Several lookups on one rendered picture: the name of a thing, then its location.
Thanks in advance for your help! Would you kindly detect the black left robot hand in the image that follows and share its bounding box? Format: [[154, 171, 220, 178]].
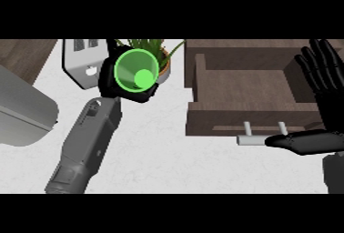
[[98, 38, 160, 104]]

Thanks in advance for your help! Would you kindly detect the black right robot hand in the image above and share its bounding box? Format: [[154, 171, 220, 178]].
[[263, 38, 344, 157]]

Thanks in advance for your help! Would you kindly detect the green cup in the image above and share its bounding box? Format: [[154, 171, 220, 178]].
[[113, 48, 161, 94]]

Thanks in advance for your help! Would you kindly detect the brown wooden drawer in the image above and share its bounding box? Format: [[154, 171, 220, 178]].
[[185, 53, 330, 137]]

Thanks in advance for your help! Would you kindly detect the green potted plant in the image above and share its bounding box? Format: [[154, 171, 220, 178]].
[[113, 38, 186, 86]]

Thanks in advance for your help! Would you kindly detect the brown wooden panel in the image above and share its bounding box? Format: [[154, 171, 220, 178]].
[[0, 38, 59, 86]]

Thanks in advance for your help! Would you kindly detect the grey appliance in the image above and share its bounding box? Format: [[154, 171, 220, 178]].
[[0, 64, 61, 147]]

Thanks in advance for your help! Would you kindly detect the brown wooden cabinet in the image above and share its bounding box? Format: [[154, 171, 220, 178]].
[[184, 38, 344, 89]]

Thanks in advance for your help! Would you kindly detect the white drawer handle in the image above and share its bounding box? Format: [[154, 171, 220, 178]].
[[237, 121, 291, 147]]

